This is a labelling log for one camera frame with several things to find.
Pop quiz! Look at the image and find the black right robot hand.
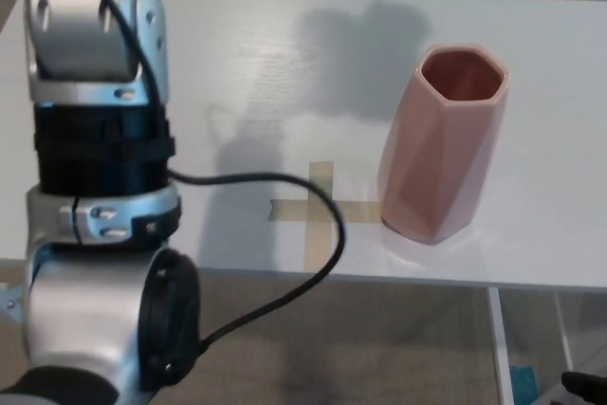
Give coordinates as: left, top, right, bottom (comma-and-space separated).
561, 370, 607, 405

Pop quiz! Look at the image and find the pink faceted ceramic vase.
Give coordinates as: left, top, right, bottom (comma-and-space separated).
377, 43, 512, 246

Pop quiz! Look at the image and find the teal floor tape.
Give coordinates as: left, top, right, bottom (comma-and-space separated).
510, 365, 540, 405

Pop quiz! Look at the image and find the white table leg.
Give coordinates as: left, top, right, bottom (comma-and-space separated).
487, 286, 516, 405

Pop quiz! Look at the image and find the beige tape strip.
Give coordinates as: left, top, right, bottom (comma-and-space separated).
268, 199, 383, 225
303, 161, 334, 269

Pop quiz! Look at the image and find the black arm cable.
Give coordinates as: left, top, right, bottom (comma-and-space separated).
65, 0, 347, 369

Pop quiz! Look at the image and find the light metal stand frame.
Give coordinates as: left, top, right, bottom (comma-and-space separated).
0, 281, 25, 325

